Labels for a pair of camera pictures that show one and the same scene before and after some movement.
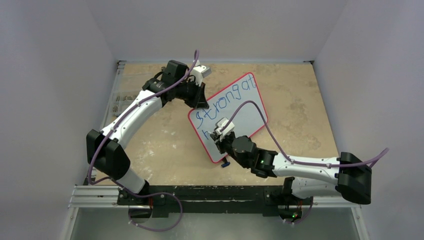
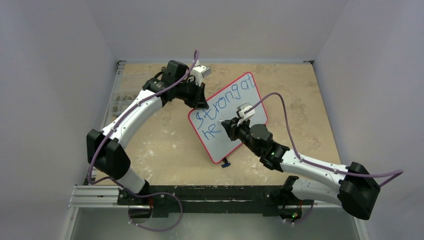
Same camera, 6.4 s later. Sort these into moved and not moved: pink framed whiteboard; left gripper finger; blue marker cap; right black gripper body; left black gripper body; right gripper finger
Moved: right gripper finger; right black gripper body
Not moved: left black gripper body; left gripper finger; pink framed whiteboard; blue marker cap
